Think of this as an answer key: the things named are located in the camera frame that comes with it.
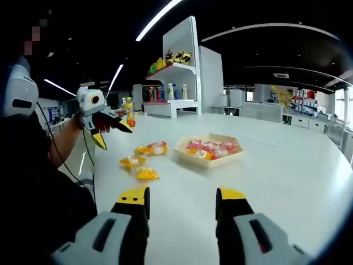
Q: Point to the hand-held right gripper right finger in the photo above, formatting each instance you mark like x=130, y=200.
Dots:
x=229, y=229

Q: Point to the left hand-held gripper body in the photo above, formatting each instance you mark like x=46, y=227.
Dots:
x=89, y=102

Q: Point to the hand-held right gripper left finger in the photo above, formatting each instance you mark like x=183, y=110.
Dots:
x=132, y=229

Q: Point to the yellow marshmallow packet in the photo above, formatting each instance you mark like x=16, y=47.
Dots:
x=132, y=160
x=147, y=174
x=142, y=150

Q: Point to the pink marshmallow packet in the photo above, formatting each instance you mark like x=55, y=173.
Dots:
x=159, y=147

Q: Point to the cream hexagonal bowl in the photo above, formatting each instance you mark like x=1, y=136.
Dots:
x=212, y=164

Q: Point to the pile of marshmallow packets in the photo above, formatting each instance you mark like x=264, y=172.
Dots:
x=209, y=150

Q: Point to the person's left hand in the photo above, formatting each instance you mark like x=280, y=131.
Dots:
x=77, y=121

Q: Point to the orange juice bottle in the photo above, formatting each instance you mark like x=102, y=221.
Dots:
x=129, y=113

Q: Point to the straight ceiling light strip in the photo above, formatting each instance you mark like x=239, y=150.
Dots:
x=60, y=87
x=115, y=77

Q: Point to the row of red snack packets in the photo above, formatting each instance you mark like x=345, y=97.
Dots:
x=152, y=94

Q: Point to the blue drink bottle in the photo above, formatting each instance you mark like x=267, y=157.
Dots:
x=161, y=91

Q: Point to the white green drink bottle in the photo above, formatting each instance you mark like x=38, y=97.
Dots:
x=171, y=91

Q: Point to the white table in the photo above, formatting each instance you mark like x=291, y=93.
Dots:
x=275, y=179

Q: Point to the row of yellow green snack bags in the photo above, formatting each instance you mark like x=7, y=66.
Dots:
x=157, y=66

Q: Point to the white worn device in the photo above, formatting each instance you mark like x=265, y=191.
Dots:
x=19, y=88

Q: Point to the person in dark clothes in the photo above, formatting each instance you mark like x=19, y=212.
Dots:
x=33, y=193

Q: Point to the row of black yellow snack bags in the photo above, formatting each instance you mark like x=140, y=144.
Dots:
x=179, y=56

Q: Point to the curved ceiling light strip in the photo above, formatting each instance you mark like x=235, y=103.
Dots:
x=154, y=21

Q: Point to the white partition panel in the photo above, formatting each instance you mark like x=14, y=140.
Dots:
x=211, y=80

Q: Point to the white display shelf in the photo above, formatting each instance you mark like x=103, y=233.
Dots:
x=179, y=36

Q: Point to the small white fridge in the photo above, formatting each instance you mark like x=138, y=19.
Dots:
x=237, y=97

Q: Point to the row of white cabinets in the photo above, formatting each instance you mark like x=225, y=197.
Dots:
x=300, y=121

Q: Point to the yellow display figure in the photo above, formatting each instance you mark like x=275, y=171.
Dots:
x=281, y=96

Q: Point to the background goods shelf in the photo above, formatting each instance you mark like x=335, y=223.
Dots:
x=306, y=100

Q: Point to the ceiling air conditioner vent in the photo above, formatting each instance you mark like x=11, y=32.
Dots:
x=281, y=75

